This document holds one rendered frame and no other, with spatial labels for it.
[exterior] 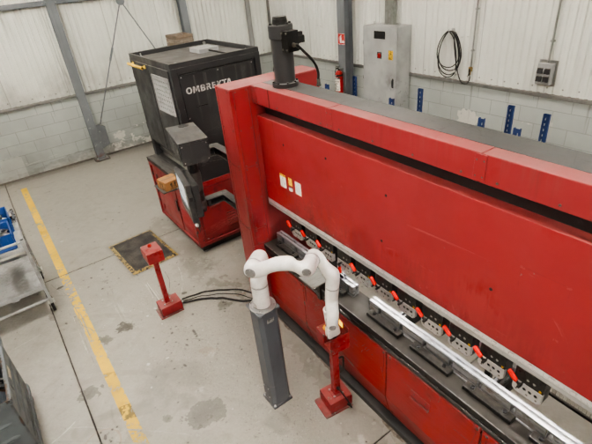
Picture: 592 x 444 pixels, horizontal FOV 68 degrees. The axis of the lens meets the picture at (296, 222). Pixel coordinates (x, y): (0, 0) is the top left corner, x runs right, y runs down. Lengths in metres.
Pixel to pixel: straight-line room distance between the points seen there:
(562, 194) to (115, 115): 8.82
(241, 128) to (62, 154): 6.58
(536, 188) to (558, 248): 0.27
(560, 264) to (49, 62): 8.75
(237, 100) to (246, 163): 0.52
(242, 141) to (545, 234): 2.35
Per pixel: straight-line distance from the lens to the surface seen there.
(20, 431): 3.95
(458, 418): 2.96
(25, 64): 9.43
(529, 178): 2.00
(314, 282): 3.34
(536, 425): 2.77
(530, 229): 2.11
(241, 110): 3.54
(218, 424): 3.87
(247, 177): 3.72
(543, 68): 6.73
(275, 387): 3.68
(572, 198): 1.95
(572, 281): 2.12
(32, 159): 9.73
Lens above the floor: 3.08
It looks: 31 degrees down
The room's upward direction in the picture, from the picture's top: 6 degrees counter-clockwise
